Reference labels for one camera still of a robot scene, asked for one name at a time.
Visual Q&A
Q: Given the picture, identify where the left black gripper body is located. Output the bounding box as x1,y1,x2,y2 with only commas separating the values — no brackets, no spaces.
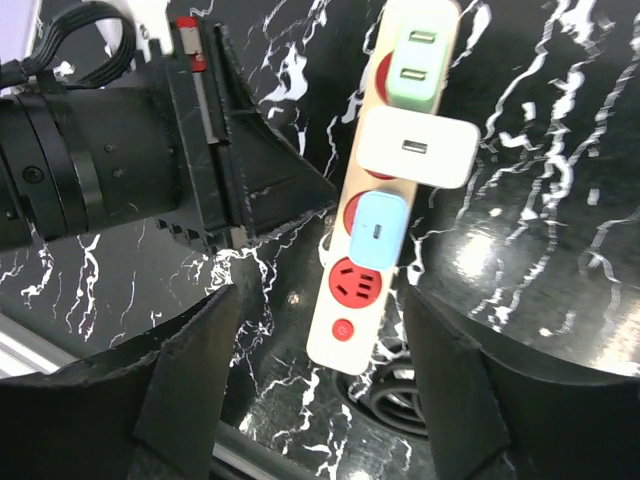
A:
1,24,235,250

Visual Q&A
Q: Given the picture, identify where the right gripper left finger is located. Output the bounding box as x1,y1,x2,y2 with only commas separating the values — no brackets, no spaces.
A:
1,286,239,479

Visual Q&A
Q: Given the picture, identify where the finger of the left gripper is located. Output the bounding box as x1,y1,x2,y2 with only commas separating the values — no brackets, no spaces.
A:
212,24,336,244

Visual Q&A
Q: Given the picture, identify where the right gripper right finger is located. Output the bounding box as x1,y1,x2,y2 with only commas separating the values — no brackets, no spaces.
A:
404,288,639,479

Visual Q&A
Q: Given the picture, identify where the blue usb charger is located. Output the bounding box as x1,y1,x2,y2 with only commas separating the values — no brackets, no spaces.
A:
349,190,410,272

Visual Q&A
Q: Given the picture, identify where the beige red power strip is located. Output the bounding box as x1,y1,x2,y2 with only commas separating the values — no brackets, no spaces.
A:
306,1,460,375

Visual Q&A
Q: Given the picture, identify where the white usb charger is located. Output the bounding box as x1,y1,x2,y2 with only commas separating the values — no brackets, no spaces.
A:
355,105,480,189

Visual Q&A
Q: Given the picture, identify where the green usb charger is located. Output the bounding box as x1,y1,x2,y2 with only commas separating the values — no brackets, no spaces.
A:
386,14,456,113

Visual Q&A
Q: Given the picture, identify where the black power strip cable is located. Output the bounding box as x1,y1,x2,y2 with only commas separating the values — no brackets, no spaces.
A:
334,349,431,441

